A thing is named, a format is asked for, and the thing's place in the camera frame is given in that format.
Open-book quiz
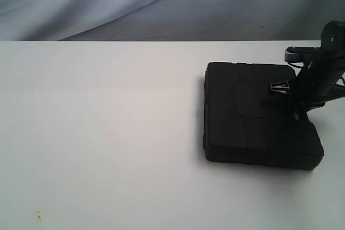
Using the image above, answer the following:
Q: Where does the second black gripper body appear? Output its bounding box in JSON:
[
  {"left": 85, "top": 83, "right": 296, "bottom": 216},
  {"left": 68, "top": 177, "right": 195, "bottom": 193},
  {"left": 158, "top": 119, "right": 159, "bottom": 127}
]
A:
[{"left": 288, "top": 49, "right": 344, "bottom": 111}]

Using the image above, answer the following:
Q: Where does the black plastic tool case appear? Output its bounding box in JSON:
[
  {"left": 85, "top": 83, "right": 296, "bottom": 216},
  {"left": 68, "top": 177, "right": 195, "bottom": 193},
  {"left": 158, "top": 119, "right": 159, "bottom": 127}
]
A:
[{"left": 203, "top": 62, "right": 324, "bottom": 170}]

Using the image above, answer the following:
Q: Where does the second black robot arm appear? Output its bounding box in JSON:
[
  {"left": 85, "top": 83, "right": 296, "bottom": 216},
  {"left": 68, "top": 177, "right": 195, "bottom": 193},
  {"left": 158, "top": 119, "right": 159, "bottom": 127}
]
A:
[{"left": 268, "top": 20, "right": 344, "bottom": 119}]

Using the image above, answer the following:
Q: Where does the grey backdrop cloth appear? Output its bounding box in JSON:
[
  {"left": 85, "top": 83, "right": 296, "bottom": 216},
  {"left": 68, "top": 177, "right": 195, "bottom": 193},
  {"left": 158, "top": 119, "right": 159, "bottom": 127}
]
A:
[{"left": 1, "top": 0, "right": 344, "bottom": 41}]

